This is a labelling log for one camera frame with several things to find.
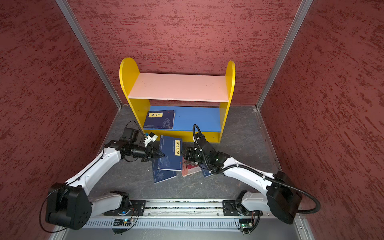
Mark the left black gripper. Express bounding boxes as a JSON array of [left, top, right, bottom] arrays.
[[126, 143, 165, 162]]

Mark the blue book yellow label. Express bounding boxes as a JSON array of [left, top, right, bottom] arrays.
[[158, 136, 183, 172], [201, 167, 212, 178]]

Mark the blue book Guiguzi label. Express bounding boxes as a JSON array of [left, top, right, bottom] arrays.
[[143, 110, 175, 130]]

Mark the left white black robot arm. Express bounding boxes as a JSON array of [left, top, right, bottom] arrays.
[[42, 128, 165, 230]]

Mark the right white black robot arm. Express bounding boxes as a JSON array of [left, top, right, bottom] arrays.
[[182, 134, 302, 225]]

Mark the red pink picture book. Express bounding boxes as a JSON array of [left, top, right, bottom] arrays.
[[182, 159, 202, 177]]

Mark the blue book bottom left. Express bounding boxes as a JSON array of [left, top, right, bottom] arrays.
[[152, 160, 177, 184]]

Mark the yellow pink blue bookshelf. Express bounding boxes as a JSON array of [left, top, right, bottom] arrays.
[[119, 58, 236, 143]]

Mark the left controller board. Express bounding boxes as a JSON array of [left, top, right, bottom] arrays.
[[112, 219, 132, 228]]

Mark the controller board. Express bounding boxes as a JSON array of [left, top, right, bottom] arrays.
[[112, 219, 132, 228], [239, 219, 254, 234]]

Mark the right controller board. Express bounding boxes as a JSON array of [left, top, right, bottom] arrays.
[[239, 219, 254, 234]]

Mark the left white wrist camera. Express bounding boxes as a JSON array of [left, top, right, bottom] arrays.
[[144, 132, 158, 147]]

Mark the left corner aluminium post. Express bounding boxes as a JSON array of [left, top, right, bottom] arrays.
[[55, 0, 124, 110]]

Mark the corner aluminium post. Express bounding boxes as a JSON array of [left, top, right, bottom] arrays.
[[55, 0, 124, 110], [256, 0, 313, 111]]

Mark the right corner aluminium post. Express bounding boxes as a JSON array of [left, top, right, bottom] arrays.
[[256, 0, 313, 111]]

